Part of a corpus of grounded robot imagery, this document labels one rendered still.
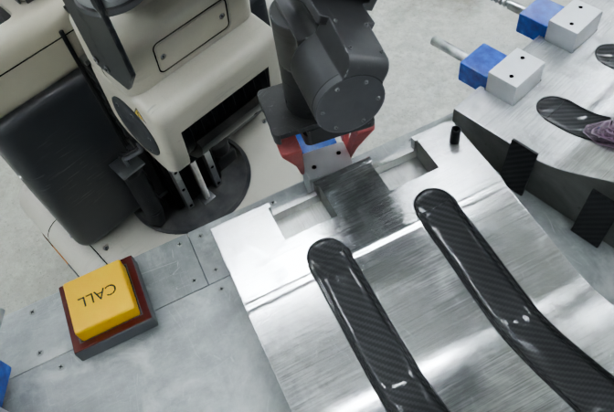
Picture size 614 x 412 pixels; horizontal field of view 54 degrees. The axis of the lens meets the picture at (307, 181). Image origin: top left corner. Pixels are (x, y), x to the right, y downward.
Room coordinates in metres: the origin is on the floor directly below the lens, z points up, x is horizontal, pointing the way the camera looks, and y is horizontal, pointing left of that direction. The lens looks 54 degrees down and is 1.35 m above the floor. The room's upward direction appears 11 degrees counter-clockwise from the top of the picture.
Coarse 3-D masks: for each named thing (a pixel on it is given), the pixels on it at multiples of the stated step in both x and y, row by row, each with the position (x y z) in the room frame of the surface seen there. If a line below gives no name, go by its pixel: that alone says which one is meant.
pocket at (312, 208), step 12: (312, 192) 0.34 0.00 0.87; (288, 204) 0.33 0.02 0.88; (300, 204) 0.33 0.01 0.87; (312, 204) 0.33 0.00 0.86; (324, 204) 0.32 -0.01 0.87; (276, 216) 0.32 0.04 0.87; (288, 216) 0.32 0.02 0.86; (300, 216) 0.32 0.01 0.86; (312, 216) 0.32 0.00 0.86; (324, 216) 0.31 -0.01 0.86; (288, 228) 0.31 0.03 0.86; (300, 228) 0.31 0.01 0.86
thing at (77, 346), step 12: (132, 264) 0.33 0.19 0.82; (132, 276) 0.31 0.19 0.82; (60, 288) 0.32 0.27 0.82; (144, 300) 0.28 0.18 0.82; (144, 312) 0.27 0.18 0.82; (72, 324) 0.27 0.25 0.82; (132, 324) 0.26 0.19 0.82; (72, 336) 0.26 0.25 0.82; (96, 336) 0.26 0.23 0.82; (108, 336) 0.25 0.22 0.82; (84, 348) 0.25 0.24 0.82
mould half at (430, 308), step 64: (448, 128) 0.37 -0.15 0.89; (384, 192) 0.31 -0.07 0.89; (448, 192) 0.30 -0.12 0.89; (256, 256) 0.27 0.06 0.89; (384, 256) 0.25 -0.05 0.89; (512, 256) 0.23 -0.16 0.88; (256, 320) 0.21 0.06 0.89; (320, 320) 0.20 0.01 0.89; (448, 320) 0.18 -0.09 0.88; (576, 320) 0.16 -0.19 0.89; (320, 384) 0.15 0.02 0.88; (448, 384) 0.13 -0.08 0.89; (512, 384) 0.12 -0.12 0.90
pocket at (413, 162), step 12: (420, 144) 0.36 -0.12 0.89; (396, 156) 0.36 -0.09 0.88; (408, 156) 0.36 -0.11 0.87; (420, 156) 0.36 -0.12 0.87; (384, 168) 0.35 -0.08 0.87; (396, 168) 0.35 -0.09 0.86; (408, 168) 0.35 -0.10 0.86; (420, 168) 0.35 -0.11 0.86; (432, 168) 0.34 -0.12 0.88; (384, 180) 0.34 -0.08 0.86; (396, 180) 0.34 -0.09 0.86; (408, 180) 0.34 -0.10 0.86
